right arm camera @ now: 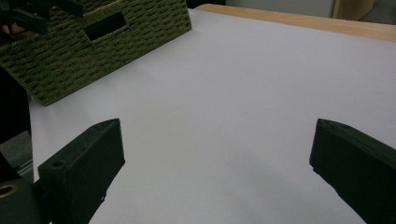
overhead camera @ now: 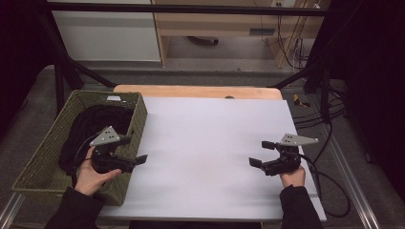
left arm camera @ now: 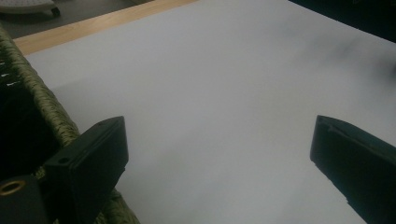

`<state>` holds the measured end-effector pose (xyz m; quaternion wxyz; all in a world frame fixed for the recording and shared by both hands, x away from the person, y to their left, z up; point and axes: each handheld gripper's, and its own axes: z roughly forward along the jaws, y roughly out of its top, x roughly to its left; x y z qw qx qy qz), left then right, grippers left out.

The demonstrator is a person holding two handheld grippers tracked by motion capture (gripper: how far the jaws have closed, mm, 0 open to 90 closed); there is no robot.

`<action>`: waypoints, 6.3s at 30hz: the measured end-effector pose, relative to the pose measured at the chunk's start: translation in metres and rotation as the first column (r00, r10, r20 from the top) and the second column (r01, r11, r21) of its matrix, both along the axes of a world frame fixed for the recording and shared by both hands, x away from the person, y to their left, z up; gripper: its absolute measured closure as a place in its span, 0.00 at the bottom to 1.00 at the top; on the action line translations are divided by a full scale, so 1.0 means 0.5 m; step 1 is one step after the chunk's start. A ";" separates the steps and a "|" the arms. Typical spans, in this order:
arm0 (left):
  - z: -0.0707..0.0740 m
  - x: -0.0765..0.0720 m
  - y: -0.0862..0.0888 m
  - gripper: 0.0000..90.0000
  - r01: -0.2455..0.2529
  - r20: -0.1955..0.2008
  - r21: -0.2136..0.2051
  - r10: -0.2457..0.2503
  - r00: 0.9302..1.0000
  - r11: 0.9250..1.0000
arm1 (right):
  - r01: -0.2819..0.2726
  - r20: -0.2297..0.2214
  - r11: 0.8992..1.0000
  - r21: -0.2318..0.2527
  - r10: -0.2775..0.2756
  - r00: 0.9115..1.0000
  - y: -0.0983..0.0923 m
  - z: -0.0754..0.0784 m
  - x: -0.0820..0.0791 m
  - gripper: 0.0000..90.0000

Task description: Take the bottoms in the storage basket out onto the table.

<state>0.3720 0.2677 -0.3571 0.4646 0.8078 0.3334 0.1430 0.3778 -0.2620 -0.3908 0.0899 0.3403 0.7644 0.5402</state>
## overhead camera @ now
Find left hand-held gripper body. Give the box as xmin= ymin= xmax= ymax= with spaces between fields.
xmin=89 ymin=125 xmax=137 ymax=175

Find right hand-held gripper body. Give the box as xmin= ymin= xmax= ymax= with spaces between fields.
xmin=263 ymin=133 xmax=319 ymax=177

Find black cloth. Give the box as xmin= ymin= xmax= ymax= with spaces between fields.
xmin=58 ymin=104 xmax=135 ymax=177

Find green woven basket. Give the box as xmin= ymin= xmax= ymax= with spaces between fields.
xmin=11 ymin=90 xmax=149 ymax=207

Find person's right hand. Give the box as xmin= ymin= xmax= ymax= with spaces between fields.
xmin=280 ymin=165 xmax=307 ymax=189

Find person's left hand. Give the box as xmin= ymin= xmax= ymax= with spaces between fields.
xmin=74 ymin=146 xmax=122 ymax=198

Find yellow and black tool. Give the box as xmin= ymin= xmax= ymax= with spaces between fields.
xmin=292 ymin=94 xmax=311 ymax=109

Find white board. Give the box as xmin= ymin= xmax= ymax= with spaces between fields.
xmin=98 ymin=96 xmax=328 ymax=222

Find black metal stand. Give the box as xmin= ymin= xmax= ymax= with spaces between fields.
xmin=268 ymin=60 xmax=332 ymax=125
xmin=37 ymin=12 xmax=117 ymax=113

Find wooden table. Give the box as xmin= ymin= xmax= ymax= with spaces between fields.
xmin=113 ymin=84 xmax=284 ymax=101

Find white cabinet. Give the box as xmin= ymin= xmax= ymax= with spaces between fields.
xmin=51 ymin=0 xmax=161 ymax=63

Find black curtain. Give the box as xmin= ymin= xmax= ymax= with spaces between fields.
xmin=0 ymin=0 xmax=55 ymax=137
xmin=309 ymin=0 xmax=405 ymax=203

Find light wooden desk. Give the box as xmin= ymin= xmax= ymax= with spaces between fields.
xmin=150 ymin=0 xmax=332 ymax=69

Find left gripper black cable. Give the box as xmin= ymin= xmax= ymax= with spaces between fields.
xmin=71 ymin=135 xmax=100 ymax=189

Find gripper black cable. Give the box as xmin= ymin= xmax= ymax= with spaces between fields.
xmin=71 ymin=135 xmax=100 ymax=189
xmin=299 ymin=154 xmax=352 ymax=219

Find black floor cables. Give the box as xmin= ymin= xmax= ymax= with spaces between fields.
xmin=291 ymin=89 xmax=349 ymax=131

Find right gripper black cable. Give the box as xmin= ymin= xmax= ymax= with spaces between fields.
xmin=299 ymin=154 xmax=352 ymax=219

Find aluminium rail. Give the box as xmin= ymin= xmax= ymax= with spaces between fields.
xmin=313 ymin=122 xmax=382 ymax=229
xmin=0 ymin=193 xmax=26 ymax=229

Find hanging black cables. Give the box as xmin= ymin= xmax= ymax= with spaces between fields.
xmin=276 ymin=14 xmax=311 ymax=70

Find black horizontal frame bar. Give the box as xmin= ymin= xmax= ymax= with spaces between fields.
xmin=47 ymin=2 xmax=330 ymax=17

